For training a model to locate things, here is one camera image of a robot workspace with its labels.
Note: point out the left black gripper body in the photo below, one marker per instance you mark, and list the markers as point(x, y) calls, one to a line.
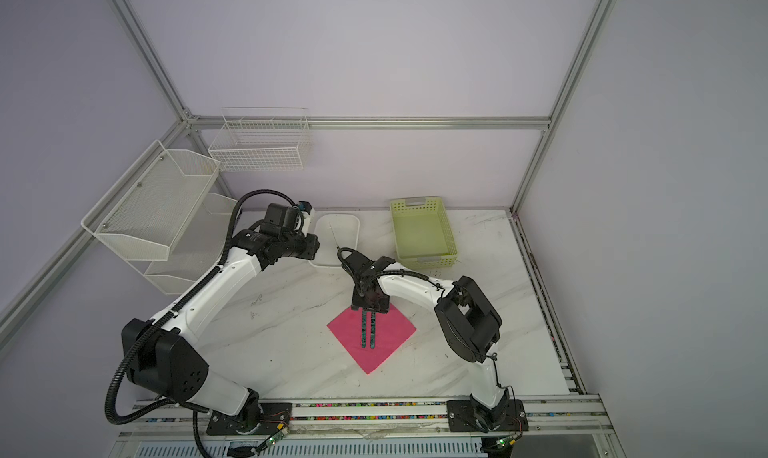
point(300, 247)

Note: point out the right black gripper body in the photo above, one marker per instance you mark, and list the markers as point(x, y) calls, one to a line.
point(361, 300)

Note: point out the spoon with teal handle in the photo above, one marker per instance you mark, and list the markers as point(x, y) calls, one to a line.
point(364, 326)

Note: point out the fork with teal handle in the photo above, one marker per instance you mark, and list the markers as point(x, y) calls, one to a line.
point(372, 333)

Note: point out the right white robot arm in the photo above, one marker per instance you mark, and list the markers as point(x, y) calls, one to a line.
point(469, 322)

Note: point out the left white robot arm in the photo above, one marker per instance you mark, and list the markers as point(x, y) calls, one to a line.
point(161, 355)

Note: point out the white plastic tray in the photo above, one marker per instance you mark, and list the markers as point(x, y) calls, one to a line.
point(347, 228)

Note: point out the white mesh lower shelf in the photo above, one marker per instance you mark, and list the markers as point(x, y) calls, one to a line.
point(197, 250)

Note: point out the green perforated plastic basket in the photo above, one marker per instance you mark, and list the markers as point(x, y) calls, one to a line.
point(423, 234)

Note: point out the white wire wall basket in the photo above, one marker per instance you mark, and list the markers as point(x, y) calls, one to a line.
point(262, 139)

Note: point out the aluminium frame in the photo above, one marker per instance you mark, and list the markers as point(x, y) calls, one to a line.
point(27, 302)

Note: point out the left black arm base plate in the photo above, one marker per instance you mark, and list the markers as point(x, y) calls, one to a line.
point(264, 420)

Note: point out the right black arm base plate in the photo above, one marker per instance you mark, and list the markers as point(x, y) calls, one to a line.
point(471, 416)

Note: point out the aluminium front rail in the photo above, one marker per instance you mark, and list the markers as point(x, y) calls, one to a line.
point(380, 418)

